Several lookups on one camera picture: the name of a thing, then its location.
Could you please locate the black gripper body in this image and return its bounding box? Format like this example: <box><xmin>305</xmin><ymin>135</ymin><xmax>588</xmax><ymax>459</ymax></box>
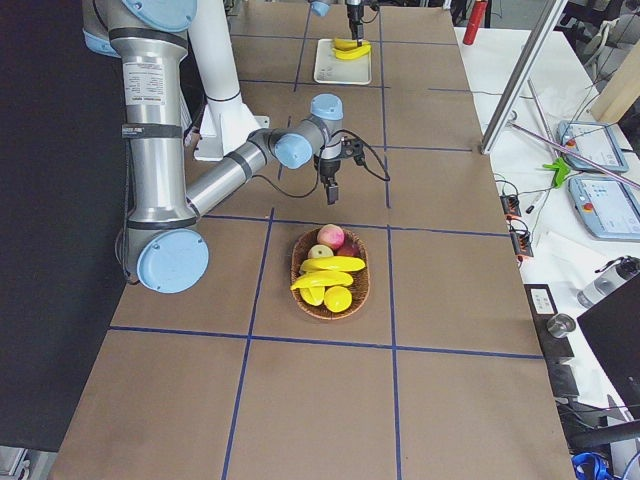
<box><xmin>346</xmin><ymin>0</ymin><xmax>364</xmax><ymax>25</ymax></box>
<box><xmin>314</xmin><ymin>134</ymin><xmax>353</xmax><ymax>186</ymax></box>

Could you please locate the bright yellow-green banana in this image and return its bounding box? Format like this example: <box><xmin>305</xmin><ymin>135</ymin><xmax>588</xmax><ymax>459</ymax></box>
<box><xmin>332</xmin><ymin>45</ymin><xmax>371</xmax><ymax>61</ymax></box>

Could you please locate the yellow banana with brown tip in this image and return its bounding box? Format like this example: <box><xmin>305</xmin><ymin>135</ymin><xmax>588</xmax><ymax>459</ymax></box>
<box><xmin>332</xmin><ymin>38</ymin><xmax>370</xmax><ymax>51</ymax></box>

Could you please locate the large yellow banana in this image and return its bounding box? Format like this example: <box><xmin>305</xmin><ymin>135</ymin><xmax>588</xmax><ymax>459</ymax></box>
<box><xmin>290</xmin><ymin>271</ymin><xmax>354</xmax><ymax>290</ymax></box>

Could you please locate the yellow banana short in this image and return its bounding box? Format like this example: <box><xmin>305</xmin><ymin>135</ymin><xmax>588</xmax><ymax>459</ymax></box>
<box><xmin>300</xmin><ymin>256</ymin><xmax>366</xmax><ymax>273</ymax></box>

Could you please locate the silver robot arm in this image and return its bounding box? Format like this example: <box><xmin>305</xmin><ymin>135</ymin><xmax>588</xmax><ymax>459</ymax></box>
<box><xmin>82</xmin><ymin>1</ymin><xmax>343</xmax><ymax>294</ymax></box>
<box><xmin>309</xmin><ymin>0</ymin><xmax>364</xmax><ymax>45</ymax></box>

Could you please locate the brown wicker basket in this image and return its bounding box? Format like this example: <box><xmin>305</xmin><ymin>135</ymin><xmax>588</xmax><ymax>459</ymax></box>
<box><xmin>290</xmin><ymin>228</ymin><xmax>370</xmax><ymax>322</ymax></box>

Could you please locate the white rectangular tray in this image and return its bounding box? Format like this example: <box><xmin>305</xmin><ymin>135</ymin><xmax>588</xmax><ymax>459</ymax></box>
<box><xmin>313</xmin><ymin>39</ymin><xmax>372</xmax><ymax>85</ymax></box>

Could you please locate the dark purple plum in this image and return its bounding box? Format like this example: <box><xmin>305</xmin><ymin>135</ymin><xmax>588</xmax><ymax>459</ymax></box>
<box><xmin>335</xmin><ymin>240</ymin><xmax>360</xmax><ymax>258</ymax></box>

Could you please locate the pale green apple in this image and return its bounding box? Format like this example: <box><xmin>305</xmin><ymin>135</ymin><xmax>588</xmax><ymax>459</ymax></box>
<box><xmin>307</xmin><ymin>244</ymin><xmax>334</xmax><ymax>259</ymax></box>

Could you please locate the red cylinder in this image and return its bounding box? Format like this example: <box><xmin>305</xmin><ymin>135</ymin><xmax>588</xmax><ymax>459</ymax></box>
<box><xmin>463</xmin><ymin>0</ymin><xmax>489</xmax><ymax>45</ymax></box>

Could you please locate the orange black connector box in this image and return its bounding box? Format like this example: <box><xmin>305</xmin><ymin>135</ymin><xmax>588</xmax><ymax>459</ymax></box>
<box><xmin>500</xmin><ymin>194</ymin><xmax>521</xmax><ymax>220</ymax></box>

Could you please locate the metal reacher grabber tool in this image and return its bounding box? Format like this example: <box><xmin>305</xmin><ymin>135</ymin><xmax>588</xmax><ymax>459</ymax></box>
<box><xmin>509</xmin><ymin>79</ymin><xmax>640</xmax><ymax>190</ymax></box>

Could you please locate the black labelled box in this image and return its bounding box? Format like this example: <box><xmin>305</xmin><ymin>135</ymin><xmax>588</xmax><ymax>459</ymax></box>
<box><xmin>524</xmin><ymin>284</ymin><xmax>558</xmax><ymax>316</ymax></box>

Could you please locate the blue teach pendant far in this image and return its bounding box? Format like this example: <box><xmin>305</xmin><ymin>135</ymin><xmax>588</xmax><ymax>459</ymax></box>
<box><xmin>556</xmin><ymin>120</ymin><xmax>629</xmax><ymax>174</ymax></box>

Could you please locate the blue teach pendant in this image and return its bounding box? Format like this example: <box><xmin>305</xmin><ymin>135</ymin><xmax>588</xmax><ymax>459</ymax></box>
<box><xmin>556</xmin><ymin>120</ymin><xmax>629</xmax><ymax>174</ymax></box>
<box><xmin>567</xmin><ymin>175</ymin><xmax>639</xmax><ymax>241</ymax></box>

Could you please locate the blue teach pendant near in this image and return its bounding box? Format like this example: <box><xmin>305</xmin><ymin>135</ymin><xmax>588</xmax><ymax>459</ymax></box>
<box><xmin>567</xmin><ymin>175</ymin><xmax>639</xmax><ymax>241</ymax></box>

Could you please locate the black monitor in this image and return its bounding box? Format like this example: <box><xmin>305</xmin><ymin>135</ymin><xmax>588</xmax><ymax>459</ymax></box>
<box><xmin>577</xmin><ymin>280</ymin><xmax>639</xmax><ymax>420</ymax></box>

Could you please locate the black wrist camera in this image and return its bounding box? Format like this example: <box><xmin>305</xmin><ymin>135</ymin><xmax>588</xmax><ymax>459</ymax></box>
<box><xmin>343</xmin><ymin>139</ymin><xmax>366</xmax><ymax>167</ymax></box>

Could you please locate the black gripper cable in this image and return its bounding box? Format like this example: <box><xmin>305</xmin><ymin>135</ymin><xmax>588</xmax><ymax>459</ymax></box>
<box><xmin>114</xmin><ymin>128</ymin><xmax>392</xmax><ymax>286</ymax></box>

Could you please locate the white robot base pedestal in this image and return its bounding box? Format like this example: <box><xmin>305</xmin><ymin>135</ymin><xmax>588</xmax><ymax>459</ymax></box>
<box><xmin>188</xmin><ymin>0</ymin><xmax>270</xmax><ymax>161</ymax></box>

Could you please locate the aluminium frame post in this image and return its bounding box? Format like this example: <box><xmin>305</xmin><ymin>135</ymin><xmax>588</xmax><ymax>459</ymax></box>
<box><xmin>480</xmin><ymin>0</ymin><xmax>567</xmax><ymax>155</ymax></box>

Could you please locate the green handled grabber tool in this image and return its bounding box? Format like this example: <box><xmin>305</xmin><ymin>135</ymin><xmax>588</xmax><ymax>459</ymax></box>
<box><xmin>542</xmin><ymin>157</ymin><xmax>572</xmax><ymax>189</ymax></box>

